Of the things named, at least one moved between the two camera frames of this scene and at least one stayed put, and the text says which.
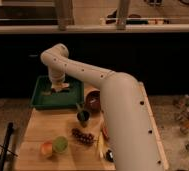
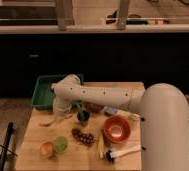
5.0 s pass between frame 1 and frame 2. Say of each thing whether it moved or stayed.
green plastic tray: stayed
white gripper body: moved
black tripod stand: stayed
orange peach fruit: stayed
